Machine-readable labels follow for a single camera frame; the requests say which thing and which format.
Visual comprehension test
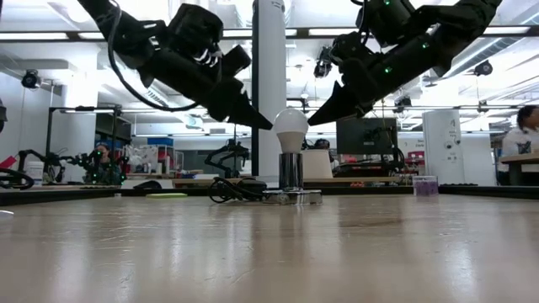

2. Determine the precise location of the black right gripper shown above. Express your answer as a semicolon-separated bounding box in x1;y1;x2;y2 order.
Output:
308;50;408;126

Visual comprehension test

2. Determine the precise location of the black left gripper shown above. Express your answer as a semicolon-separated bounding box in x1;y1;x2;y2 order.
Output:
168;58;274;130

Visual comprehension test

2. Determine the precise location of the white lightbulb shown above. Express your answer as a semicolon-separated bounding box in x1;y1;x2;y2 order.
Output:
273;108;310;155

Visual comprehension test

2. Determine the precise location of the chrome lamp socket base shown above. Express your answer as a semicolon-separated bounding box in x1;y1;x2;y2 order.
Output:
263;152;323;206

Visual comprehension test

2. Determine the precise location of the black monitor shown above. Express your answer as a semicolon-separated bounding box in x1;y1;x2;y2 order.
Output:
335;117;399;156

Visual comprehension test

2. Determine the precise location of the tall room pillar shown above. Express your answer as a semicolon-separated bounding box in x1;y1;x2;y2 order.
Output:
251;0;288;178

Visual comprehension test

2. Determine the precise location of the beige lampshade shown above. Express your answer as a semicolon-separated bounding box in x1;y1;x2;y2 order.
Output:
303;150;334;180

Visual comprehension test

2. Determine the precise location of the white cabinet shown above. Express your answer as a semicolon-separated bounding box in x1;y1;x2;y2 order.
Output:
422;109;462;186

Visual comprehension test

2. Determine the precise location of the small purple container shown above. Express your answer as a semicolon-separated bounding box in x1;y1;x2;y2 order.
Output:
412;175;439;197

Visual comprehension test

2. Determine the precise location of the flat black object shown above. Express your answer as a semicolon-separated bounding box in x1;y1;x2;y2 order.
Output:
133;180;163;192

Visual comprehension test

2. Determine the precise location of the wooden workbench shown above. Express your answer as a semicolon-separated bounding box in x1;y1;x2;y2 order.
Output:
499;151;539;187

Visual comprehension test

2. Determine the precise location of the white bucket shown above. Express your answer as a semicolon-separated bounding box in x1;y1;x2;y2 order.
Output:
25;161;45;186

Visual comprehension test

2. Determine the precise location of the black ceiling camera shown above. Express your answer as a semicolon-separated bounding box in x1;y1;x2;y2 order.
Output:
21;69;42;90
313;45;336;79
393;95;413;114
473;60;494;77

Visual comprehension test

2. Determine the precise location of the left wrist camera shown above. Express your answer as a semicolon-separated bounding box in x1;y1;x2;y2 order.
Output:
221;44;253;77

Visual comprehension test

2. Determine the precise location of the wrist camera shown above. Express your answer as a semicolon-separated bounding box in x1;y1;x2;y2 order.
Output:
221;44;253;77
330;31;367;64

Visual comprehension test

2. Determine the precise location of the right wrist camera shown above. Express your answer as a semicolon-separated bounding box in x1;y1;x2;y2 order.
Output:
330;31;367;64

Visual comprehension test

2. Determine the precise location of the black lamp power cord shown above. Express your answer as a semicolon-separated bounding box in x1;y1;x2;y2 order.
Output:
208;176;269;205

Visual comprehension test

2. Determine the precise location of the ceiling light rail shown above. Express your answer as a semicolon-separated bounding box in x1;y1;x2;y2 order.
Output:
0;25;539;42

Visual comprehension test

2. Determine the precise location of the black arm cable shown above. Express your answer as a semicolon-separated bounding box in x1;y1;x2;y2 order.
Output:
107;0;199;113

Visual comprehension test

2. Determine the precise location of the black metal frame stand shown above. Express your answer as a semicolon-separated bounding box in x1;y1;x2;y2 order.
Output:
45;105;123;186

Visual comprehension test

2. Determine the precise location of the black cable loop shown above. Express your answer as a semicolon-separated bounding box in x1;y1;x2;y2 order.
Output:
0;167;35;190

